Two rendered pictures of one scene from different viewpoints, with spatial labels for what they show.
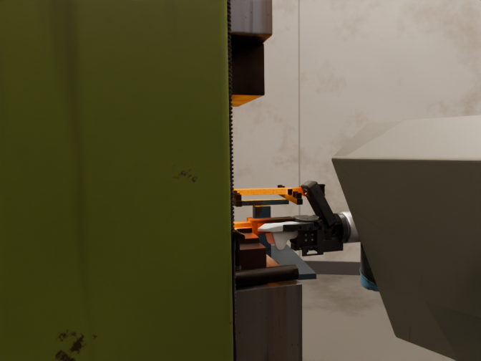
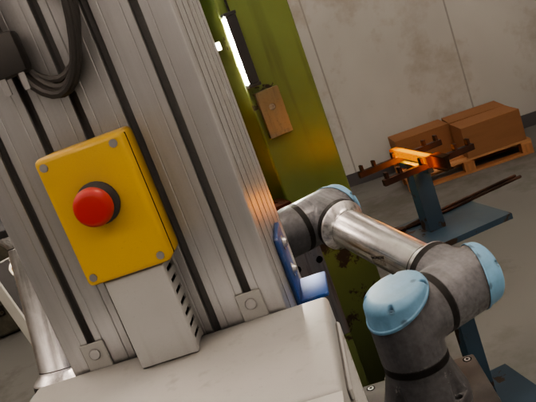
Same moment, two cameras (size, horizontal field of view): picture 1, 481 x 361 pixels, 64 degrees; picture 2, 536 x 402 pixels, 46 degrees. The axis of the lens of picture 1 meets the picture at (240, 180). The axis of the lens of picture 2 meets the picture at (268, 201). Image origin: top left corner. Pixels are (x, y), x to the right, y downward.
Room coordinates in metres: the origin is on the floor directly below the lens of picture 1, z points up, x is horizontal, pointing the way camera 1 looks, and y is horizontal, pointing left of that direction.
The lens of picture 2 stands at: (0.91, -2.05, 1.49)
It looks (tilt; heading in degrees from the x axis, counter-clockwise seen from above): 13 degrees down; 88
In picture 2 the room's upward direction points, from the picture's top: 20 degrees counter-clockwise
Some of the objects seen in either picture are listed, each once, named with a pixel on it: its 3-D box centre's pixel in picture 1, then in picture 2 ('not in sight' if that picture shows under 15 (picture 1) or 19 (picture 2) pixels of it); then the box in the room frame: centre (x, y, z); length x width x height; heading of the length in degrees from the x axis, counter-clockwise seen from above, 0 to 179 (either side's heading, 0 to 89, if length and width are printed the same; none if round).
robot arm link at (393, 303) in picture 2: not in sight; (405, 317); (1.09, -1.07, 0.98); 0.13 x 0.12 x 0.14; 21
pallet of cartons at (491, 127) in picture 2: not in sight; (455, 144); (2.73, 3.08, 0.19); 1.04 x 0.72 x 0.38; 174
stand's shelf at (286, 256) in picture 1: (262, 261); (435, 230); (1.46, -0.08, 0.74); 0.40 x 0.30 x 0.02; 7
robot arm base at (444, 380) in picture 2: not in sight; (421, 377); (1.09, -1.08, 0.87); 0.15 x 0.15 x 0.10
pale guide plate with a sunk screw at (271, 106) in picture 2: not in sight; (273, 112); (1.11, 0.18, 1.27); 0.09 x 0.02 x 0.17; 14
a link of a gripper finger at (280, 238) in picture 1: (278, 236); not in sight; (0.85, -0.08, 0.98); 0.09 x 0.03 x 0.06; 113
